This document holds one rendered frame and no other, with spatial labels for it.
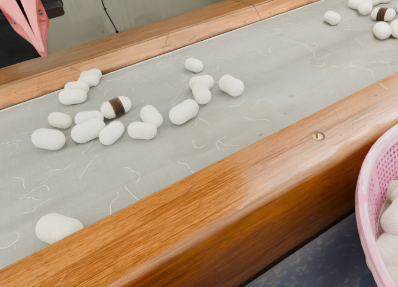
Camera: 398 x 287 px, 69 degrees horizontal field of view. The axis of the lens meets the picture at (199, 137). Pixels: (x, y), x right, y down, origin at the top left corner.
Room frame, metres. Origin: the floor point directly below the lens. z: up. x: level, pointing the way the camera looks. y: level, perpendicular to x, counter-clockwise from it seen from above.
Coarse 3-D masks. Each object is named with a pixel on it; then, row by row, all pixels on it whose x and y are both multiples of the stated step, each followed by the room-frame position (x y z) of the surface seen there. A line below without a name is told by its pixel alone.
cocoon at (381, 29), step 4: (376, 24) 0.39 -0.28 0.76; (380, 24) 0.39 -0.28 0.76; (384, 24) 0.38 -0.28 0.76; (376, 28) 0.39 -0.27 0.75; (380, 28) 0.38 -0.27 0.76; (384, 28) 0.37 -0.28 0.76; (388, 28) 0.37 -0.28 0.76; (376, 32) 0.38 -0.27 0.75; (380, 32) 0.37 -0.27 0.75; (384, 32) 0.37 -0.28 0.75; (388, 32) 0.37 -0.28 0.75; (376, 36) 0.38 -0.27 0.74; (380, 36) 0.37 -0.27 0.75; (384, 36) 0.37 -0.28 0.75; (388, 36) 0.37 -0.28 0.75
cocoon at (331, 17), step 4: (328, 12) 0.48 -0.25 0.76; (332, 12) 0.47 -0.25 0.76; (324, 16) 0.48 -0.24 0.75; (328, 16) 0.47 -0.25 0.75; (332, 16) 0.46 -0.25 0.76; (336, 16) 0.46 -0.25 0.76; (340, 16) 0.46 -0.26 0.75; (328, 20) 0.47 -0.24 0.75; (332, 20) 0.46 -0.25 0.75; (336, 20) 0.46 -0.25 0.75; (332, 24) 0.46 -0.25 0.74
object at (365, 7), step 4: (364, 0) 0.50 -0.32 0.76; (368, 0) 0.49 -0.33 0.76; (360, 4) 0.49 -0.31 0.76; (364, 4) 0.48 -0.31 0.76; (368, 4) 0.48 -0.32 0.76; (372, 4) 0.49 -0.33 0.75; (360, 8) 0.48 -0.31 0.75; (364, 8) 0.48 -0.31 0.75; (368, 8) 0.48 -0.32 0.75; (360, 12) 0.48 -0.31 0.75; (364, 12) 0.48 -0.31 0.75; (368, 12) 0.48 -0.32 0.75
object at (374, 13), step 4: (376, 8) 0.45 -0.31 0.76; (388, 8) 0.44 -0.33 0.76; (392, 8) 0.44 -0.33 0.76; (372, 12) 0.45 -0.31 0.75; (376, 12) 0.45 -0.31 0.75; (388, 12) 0.44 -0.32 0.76; (392, 12) 0.43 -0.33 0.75; (372, 16) 0.45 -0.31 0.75; (384, 16) 0.44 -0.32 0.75; (388, 16) 0.43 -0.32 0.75; (392, 16) 0.43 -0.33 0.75; (384, 20) 0.44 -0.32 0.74; (388, 20) 0.43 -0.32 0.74
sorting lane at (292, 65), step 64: (256, 64) 0.37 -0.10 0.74; (320, 64) 0.34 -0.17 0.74; (384, 64) 0.31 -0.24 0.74; (0, 128) 0.33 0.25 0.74; (64, 128) 0.30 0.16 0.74; (192, 128) 0.25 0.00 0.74; (256, 128) 0.23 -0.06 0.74; (0, 192) 0.21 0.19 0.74; (64, 192) 0.19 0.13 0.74; (128, 192) 0.17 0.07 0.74; (0, 256) 0.13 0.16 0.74
